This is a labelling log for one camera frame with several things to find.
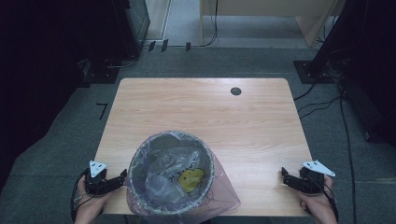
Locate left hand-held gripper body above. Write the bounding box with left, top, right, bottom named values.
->
left=84, top=160, right=109, bottom=196

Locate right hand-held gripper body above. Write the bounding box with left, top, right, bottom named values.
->
left=298, top=160, right=337, bottom=196

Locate person's left hand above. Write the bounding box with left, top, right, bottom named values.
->
left=74, top=176, right=117, bottom=224

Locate person's right hand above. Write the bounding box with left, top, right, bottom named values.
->
left=298, top=175, right=339, bottom=224

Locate round grey trash bin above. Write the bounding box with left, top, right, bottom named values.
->
left=126, top=130, right=217, bottom=217

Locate clear plastic wrapper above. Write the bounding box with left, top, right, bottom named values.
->
left=145, top=148, right=204, bottom=202

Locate bin with plastic liner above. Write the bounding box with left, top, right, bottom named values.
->
left=123, top=130, right=242, bottom=224

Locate crumpled yellow paper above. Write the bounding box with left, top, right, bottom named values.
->
left=177, top=168, right=206, bottom=193

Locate dark curtain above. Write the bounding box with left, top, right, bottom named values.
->
left=0, top=0, right=132, bottom=194
left=307, top=0, right=396, bottom=148

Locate dark glass-fronted cabinet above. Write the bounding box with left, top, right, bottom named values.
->
left=111, top=0, right=151, bottom=60

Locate light wooden desk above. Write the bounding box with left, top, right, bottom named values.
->
left=199, top=0, right=347, bottom=49

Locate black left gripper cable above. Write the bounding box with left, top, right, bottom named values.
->
left=70, top=168, right=94, bottom=223

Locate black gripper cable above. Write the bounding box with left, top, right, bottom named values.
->
left=303, top=175, right=340, bottom=223
left=70, top=168, right=94, bottom=223

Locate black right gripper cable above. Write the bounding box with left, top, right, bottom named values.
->
left=303, top=175, right=340, bottom=223

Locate long black floor cable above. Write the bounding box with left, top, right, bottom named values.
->
left=338, top=90, right=358, bottom=224

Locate black stand base plate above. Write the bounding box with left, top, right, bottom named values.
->
left=292, top=59, right=336, bottom=85
left=78, top=58, right=121, bottom=86

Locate black hanging cable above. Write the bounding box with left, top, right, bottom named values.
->
left=201, top=0, right=219, bottom=48

